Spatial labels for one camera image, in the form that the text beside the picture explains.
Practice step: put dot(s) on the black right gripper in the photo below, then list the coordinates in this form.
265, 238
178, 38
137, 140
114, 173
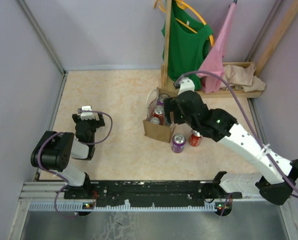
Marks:
170, 106

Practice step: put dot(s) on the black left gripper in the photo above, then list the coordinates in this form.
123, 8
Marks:
77, 118

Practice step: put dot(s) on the purple soda can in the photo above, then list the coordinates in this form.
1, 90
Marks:
178, 143
161, 99

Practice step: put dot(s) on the red soda can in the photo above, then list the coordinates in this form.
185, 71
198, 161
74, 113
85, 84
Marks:
195, 138
159, 112

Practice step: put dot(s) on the silver top soda can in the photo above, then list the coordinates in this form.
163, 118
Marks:
154, 120

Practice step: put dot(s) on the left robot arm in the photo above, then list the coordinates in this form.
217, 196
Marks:
54, 150

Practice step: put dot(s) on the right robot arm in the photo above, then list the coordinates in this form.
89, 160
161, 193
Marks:
276, 176

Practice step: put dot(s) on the wooden clothes rack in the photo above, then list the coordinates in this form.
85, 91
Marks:
192, 74

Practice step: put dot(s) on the pink t-shirt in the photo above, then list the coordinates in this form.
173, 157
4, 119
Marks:
213, 62

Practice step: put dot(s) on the beige crumpled cloth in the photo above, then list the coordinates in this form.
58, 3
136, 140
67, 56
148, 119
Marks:
243, 79

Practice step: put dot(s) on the green t-shirt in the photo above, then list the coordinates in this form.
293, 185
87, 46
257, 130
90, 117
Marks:
189, 42

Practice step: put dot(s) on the yellow hanger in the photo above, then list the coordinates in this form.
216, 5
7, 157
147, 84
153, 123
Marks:
183, 5

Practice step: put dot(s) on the wooden beam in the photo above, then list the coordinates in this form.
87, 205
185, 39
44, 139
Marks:
276, 35

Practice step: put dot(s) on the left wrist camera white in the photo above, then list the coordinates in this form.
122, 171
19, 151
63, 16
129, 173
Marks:
86, 113

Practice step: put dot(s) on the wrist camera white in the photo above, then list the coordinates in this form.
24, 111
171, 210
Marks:
86, 113
185, 84

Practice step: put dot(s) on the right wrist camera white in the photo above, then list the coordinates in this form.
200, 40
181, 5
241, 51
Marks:
185, 84

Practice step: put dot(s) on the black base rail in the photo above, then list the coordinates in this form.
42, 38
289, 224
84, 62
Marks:
166, 193

